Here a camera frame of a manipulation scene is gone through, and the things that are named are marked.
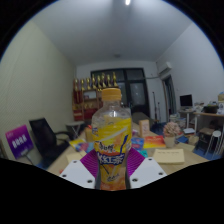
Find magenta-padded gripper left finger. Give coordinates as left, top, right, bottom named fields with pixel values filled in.
left=59, top=148, right=101, bottom=190

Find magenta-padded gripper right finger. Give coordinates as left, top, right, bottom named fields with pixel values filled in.
left=125, top=147, right=168, bottom=190

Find yellow-labelled drink bottle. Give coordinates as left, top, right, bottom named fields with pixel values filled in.
left=91, top=87, right=133, bottom=192

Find pale yellow paper pad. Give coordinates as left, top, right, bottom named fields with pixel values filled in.
left=65, top=152, right=84, bottom=164

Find yellow envelope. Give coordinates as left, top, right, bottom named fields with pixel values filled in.
left=152, top=148, right=186, bottom=165

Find orange book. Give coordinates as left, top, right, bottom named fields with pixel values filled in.
left=143, top=134, right=167, bottom=149

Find yellow gift box red ribbon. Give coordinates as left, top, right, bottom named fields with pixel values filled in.
left=84, top=126, right=94, bottom=143

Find small tan carton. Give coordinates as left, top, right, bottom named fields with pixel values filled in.
left=138, top=119, right=151, bottom=138

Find potted pink flowers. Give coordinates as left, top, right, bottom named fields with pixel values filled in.
left=163, top=121, right=182, bottom=149

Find small round table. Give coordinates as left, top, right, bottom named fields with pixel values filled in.
left=65, top=120, right=84, bottom=136

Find black office chair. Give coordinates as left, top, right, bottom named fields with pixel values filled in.
left=28, top=117, right=73, bottom=164

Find purple sign board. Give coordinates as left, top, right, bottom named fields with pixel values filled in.
left=4, top=124, right=34, bottom=160

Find wooden shelf unit with trophies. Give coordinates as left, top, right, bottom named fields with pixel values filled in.
left=72, top=72, right=119, bottom=122

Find white stool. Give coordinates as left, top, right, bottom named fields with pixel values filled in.
left=206, top=129, right=223, bottom=156

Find computer monitor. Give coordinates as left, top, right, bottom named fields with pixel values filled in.
left=179, top=94, right=194, bottom=108

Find dark glass door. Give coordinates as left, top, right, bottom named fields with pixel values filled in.
left=90, top=67, right=151, bottom=118

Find wooden side desk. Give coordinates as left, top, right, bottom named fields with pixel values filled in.
left=178, top=107, right=224, bottom=134

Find white air conditioner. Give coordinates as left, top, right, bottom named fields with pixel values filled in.
left=157, top=61, right=174, bottom=76

